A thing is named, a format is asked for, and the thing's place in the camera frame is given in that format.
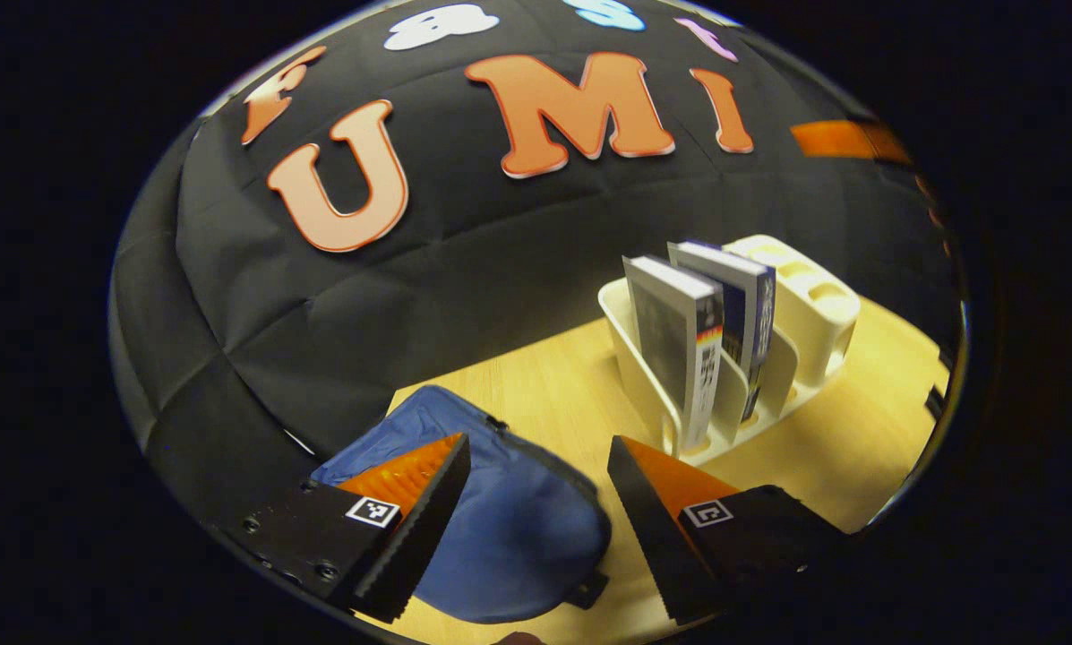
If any black backdrop cloth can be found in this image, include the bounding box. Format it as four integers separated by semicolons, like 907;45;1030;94
108;0;964;538

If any grey cover book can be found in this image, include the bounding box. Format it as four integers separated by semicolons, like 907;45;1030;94
622;255;725;452

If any blue cover book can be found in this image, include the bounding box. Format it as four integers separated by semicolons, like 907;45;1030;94
667;239;777;423

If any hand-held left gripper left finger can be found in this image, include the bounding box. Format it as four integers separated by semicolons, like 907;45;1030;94
231;433;472;625

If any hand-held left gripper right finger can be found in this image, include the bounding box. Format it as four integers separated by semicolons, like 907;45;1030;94
606;435;852;626

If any white bookshelf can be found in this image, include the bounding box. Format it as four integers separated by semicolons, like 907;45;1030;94
597;234;862;468

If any blue schoolbag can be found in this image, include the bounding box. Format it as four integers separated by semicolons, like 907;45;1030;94
310;385;613;624

